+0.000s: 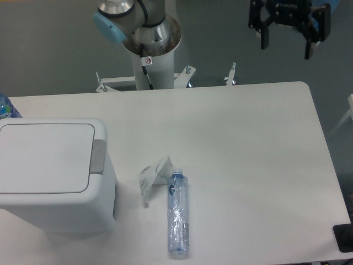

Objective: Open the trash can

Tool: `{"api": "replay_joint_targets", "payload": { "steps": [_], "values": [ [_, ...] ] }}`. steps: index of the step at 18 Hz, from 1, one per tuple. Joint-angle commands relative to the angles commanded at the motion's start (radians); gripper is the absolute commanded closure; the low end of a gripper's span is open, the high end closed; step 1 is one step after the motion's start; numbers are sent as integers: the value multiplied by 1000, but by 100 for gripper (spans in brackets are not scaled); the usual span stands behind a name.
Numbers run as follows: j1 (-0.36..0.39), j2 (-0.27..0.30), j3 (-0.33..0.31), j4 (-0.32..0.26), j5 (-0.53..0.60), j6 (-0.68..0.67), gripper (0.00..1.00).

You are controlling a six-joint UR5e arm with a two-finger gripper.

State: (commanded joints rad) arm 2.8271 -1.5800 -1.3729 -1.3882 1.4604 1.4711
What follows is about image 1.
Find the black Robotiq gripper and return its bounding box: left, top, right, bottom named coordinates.
left=248, top=0, right=331, bottom=60

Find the grey lid push button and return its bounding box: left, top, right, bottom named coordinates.
left=89, top=140, right=106, bottom=174

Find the white frame at right edge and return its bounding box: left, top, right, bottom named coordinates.
left=329, top=94, right=352, bottom=137

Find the black clamp at table corner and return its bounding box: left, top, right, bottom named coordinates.
left=333, top=224, right=352, bottom=253

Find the blue labelled bottle at edge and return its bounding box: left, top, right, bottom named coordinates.
left=0, top=93, right=22, bottom=119

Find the empty clear plastic bottle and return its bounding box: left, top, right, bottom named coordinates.
left=167, top=168, right=190, bottom=254

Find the white trash can lid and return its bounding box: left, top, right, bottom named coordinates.
left=1, top=124, right=94, bottom=194

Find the crumpled clear plastic wrapper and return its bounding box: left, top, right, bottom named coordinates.
left=139, top=156, right=174, bottom=208

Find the white trash can body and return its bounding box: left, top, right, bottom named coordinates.
left=1, top=118, right=117, bottom=233

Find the white pedestal base frame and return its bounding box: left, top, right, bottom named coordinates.
left=95, top=62, right=238, bottom=93

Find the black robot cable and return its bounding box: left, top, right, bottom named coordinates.
left=139, top=43, right=154, bottom=91

